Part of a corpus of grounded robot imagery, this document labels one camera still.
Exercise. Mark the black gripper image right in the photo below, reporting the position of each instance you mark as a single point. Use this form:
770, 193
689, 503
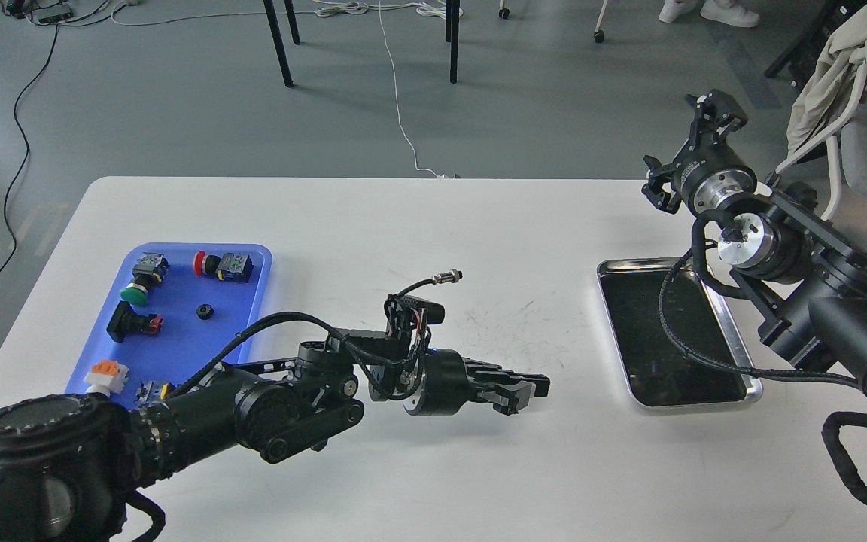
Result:
704, 176

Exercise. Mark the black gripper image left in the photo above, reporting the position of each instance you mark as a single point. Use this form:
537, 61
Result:
448, 383

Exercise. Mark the small black gear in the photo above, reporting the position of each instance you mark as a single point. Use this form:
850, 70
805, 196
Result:
204, 312

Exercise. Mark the black robot arm image left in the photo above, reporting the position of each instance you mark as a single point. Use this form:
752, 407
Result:
71, 464

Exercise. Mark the silver metal tray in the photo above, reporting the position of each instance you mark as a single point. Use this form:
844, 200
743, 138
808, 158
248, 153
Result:
659, 377

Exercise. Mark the blue plastic tray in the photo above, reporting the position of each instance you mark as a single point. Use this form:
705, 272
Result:
185, 342

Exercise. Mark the beige cloth on chair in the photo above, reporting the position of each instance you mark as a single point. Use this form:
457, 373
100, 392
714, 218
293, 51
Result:
843, 51

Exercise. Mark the black table leg right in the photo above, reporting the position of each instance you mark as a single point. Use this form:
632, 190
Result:
452, 36

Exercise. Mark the black table leg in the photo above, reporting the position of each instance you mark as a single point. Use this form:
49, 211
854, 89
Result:
277, 36
452, 36

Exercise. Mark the yellow mushroom push button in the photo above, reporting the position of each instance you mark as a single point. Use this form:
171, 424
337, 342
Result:
150, 392

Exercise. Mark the white orange push button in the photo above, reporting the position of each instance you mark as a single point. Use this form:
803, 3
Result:
107, 377

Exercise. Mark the black table leg left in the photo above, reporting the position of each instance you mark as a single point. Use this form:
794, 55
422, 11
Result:
277, 36

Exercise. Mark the red push button switch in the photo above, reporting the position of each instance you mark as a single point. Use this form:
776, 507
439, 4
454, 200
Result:
232, 266

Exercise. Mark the green push button switch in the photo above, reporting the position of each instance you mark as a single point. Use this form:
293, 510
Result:
148, 273

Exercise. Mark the black selector switch red base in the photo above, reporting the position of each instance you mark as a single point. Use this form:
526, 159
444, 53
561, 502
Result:
123, 324

